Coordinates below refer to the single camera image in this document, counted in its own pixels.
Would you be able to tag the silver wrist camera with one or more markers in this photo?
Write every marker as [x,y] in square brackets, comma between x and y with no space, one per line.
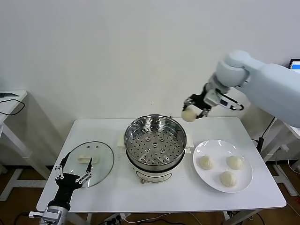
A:
[52,212]
[212,98]

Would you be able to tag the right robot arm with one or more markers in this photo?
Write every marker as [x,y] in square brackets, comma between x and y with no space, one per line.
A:
[269,89]

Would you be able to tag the stainless steel steamer basket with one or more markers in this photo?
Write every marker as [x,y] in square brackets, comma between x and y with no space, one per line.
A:
[140,150]

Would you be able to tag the white power strip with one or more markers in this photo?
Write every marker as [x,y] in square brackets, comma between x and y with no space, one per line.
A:
[114,218]

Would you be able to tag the white round plate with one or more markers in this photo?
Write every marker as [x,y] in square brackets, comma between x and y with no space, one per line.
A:
[211,147]

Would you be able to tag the round glass pot lid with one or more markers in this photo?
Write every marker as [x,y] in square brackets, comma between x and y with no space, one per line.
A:
[103,154]

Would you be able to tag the white steamed baozi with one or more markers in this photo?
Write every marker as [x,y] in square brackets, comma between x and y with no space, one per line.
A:
[189,114]
[227,179]
[235,162]
[207,162]

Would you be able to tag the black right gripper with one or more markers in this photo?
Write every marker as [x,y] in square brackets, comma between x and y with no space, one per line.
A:
[198,100]

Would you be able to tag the white side table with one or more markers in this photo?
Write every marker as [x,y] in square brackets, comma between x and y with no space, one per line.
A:
[294,130]
[21,93]

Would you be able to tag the white electric cooker pot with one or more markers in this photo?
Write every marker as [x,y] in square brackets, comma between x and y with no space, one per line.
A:
[152,174]

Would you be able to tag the grey open laptop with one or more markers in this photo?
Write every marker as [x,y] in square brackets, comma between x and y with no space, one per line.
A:
[295,64]

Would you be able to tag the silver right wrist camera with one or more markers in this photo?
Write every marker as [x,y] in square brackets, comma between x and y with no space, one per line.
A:
[212,98]

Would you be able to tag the flat dark green object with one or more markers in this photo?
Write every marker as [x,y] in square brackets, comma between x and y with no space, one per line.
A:
[7,95]

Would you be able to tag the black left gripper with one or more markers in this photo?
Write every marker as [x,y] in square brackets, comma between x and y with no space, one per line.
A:
[68,181]

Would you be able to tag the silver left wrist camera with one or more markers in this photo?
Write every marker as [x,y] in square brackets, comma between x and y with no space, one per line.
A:
[52,212]

